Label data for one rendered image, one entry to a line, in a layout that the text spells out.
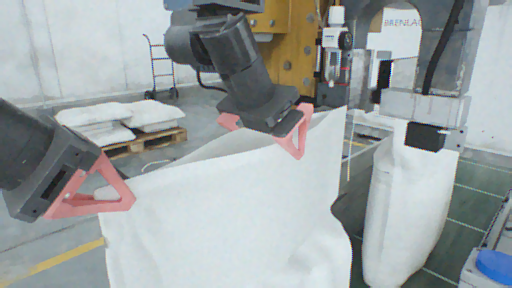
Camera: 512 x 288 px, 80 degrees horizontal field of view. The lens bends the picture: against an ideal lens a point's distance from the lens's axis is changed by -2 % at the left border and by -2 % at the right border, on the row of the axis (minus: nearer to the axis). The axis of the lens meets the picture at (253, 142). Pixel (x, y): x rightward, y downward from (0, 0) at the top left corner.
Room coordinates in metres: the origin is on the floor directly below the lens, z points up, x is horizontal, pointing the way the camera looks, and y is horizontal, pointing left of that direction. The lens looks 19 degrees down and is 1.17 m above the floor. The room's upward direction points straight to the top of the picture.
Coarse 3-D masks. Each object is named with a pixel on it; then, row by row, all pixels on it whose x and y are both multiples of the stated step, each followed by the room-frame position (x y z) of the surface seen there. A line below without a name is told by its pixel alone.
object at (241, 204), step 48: (240, 144) 0.44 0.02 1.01; (336, 144) 0.58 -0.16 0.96; (96, 192) 0.25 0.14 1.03; (144, 192) 0.28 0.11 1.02; (192, 192) 0.31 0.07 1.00; (240, 192) 0.34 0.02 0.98; (288, 192) 0.39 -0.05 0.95; (336, 192) 0.60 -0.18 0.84; (144, 240) 0.28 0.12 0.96; (192, 240) 0.31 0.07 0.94; (240, 240) 0.34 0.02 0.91; (288, 240) 0.40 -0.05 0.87; (336, 240) 0.47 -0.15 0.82
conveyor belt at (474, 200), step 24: (456, 168) 1.77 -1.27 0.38; (480, 168) 1.77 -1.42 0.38; (504, 168) 1.77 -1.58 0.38; (456, 192) 1.45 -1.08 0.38; (480, 192) 1.45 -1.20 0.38; (504, 192) 1.45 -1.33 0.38; (456, 216) 1.23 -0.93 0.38; (480, 216) 1.22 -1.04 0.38; (360, 240) 1.05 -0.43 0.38; (456, 240) 1.05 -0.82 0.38; (480, 240) 1.05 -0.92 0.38; (360, 264) 0.91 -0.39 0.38; (432, 264) 0.91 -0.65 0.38; (456, 264) 0.91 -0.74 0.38
